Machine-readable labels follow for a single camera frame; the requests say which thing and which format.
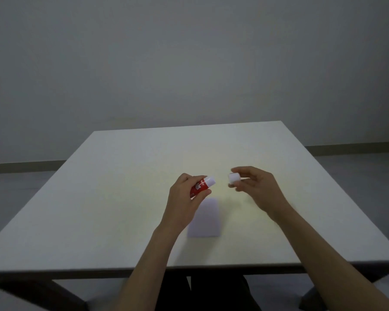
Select person's left forearm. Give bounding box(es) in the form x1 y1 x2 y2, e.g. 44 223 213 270
112 223 183 311

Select person's left hand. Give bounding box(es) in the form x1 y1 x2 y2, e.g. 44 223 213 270
161 173 212 236

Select red and white glue stick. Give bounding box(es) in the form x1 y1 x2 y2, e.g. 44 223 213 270
189 175 216 200

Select person's dark trousers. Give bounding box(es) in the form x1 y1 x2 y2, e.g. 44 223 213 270
155 275 262 311

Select person's right hand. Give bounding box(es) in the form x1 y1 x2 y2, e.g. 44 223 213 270
228 166 294 223

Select white paper sheet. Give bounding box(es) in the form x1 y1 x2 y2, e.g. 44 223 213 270
187 197 222 239

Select person's right forearm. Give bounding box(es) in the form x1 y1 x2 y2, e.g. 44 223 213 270
272 208 389 311

